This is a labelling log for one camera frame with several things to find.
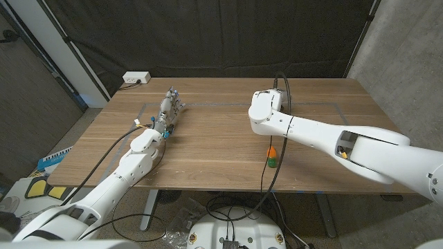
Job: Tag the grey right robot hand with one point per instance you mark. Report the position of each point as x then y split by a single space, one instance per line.
284 100

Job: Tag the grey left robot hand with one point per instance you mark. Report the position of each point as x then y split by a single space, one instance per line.
166 109

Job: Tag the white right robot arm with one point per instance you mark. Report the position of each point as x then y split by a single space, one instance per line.
328 138

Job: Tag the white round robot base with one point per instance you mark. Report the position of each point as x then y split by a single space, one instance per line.
239 231

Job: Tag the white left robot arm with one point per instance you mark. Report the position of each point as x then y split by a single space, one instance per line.
110 183

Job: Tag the white power strip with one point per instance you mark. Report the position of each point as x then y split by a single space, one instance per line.
136 77

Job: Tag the orange green carrot toy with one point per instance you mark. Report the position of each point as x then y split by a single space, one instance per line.
272 157

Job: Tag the black round floor item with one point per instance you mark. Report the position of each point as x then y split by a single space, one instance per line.
169 196

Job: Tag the black backdrop curtain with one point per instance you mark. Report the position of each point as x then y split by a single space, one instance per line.
214 34

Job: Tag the grey table leg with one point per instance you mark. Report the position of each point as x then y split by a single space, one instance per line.
326 214
149 209

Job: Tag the black backdrop stand pole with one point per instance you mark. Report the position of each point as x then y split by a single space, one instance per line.
363 34
69 45

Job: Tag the clear plastic bag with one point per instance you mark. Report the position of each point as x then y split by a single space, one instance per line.
183 221

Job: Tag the blue white box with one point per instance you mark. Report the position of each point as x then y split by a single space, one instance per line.
52 158

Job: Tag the yellow black white board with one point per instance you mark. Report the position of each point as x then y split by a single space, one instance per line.
38 193

